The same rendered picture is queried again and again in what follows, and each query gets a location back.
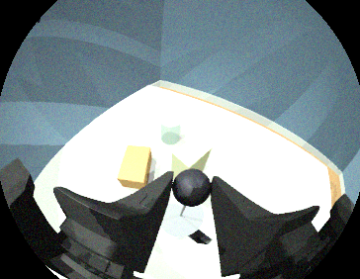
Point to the cream rectangular block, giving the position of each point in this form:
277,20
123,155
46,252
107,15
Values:
134,171

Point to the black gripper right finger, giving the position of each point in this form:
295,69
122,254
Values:
244,229

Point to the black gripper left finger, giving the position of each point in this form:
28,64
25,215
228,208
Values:
133,222

